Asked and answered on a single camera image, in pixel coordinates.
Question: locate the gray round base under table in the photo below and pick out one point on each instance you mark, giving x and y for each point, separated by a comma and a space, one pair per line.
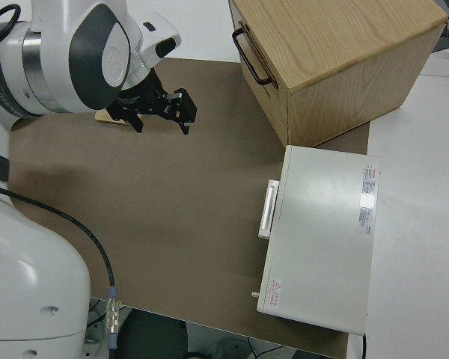
228, 347

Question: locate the black round base under table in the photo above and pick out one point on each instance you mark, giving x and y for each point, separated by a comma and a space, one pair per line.
153, 336

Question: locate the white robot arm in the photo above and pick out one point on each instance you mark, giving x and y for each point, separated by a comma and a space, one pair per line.
30, 280
60, 45

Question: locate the white printed label sticker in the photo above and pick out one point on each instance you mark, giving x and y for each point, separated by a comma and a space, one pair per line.
368, 202

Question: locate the red triangle warning sticker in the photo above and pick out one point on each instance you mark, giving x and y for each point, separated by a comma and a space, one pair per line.
275, 292

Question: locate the brown table mat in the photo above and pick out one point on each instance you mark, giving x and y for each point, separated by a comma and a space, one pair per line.
153, 205

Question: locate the white toaster oven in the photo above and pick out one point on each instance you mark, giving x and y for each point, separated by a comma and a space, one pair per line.
322, 232

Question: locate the wooden drawer cabinet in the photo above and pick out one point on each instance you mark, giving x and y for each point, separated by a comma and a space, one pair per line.
340, 45

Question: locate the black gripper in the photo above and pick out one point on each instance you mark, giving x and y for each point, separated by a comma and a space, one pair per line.
140, 98

